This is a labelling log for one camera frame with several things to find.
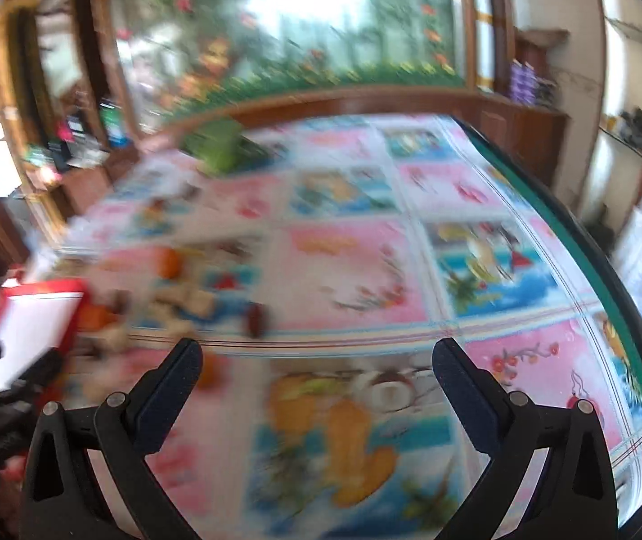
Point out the wooden cabinet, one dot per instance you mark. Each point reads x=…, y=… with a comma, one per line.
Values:
x=366, y=109

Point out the red-rimmed white box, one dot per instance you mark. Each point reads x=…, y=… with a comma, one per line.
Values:
x=28, y=326

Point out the green plastic bottle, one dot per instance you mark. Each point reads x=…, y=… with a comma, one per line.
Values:
x=112, y=122

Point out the brown round fruit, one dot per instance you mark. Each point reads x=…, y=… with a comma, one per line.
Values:
x=256, y=320
x=121, y=300

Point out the flower-painted aquarium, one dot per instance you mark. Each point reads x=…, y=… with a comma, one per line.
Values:
x=276, y=22

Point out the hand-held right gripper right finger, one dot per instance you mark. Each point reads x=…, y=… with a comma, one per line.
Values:
x=461, y=394

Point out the small pale cracker piece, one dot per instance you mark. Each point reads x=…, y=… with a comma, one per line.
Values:
x=194, y=298

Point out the round rice cracker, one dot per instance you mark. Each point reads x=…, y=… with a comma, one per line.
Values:
x=160, y=308

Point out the printed pink tablecloth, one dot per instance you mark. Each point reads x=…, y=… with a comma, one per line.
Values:
x=343, y=259

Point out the purple bottles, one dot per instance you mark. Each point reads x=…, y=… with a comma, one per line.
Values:
x=523, y=81

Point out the orange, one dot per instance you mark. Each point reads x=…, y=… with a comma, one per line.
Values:
x=209, y=374
x=169, y=262
x=93, y=316

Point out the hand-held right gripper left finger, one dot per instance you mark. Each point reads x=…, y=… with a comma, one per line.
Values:
x=172, y=394

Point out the green leafy vegetable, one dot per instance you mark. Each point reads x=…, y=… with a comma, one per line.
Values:
x=217, y=146

